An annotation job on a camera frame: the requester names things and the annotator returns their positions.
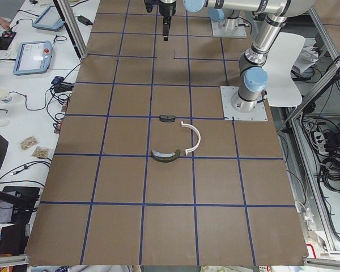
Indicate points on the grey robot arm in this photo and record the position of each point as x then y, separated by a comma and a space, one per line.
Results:
217, 13
254, 58

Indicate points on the black power adapter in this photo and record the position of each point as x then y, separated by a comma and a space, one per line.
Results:
82, 19

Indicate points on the dark brake pad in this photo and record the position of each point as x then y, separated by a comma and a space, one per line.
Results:
167, 118

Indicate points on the blue teach pendant far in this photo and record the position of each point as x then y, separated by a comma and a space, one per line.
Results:
49, 20

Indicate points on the blue teach pendant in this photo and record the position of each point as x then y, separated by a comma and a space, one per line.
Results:
49, 20
33, 58

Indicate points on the blue teach pendant near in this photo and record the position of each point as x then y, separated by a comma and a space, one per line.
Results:
33, 58

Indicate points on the white chair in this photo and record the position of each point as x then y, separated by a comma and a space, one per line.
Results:
281, 89

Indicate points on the green curved brake shoe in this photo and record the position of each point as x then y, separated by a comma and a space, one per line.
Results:
165, 158

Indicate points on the white paper cup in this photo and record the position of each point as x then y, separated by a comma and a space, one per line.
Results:
5, 96

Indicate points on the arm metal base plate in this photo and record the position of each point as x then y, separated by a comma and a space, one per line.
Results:
236, 109
229, 28

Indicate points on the aluminium frame post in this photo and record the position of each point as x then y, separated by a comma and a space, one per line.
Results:
68, 18

